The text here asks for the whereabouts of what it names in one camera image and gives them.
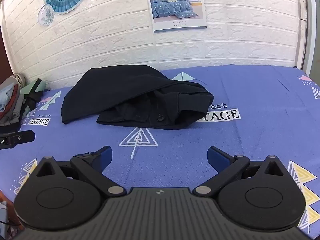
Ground stack of folded clothes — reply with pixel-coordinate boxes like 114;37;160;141
0;72;28;128

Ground round white hand fan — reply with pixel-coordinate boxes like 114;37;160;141
37;5;55;27

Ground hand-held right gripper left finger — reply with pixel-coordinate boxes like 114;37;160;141
36;146;127;197

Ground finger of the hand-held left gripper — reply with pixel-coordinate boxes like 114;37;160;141
7;130;36;147

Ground wall poster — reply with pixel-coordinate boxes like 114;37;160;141
144;0;208;33

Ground blue printed bed sheet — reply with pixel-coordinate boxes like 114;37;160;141
0;64;320;232

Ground colourful printed cloth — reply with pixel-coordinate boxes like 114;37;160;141
0;189;22;233

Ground black pants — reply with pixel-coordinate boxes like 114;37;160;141
61;65;215;130

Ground white window frame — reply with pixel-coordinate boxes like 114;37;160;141
297;0;320;77

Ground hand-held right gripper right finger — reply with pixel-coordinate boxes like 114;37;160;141
193;146;290;197

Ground green cloth with black strap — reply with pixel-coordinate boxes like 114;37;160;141
19;78;47;112

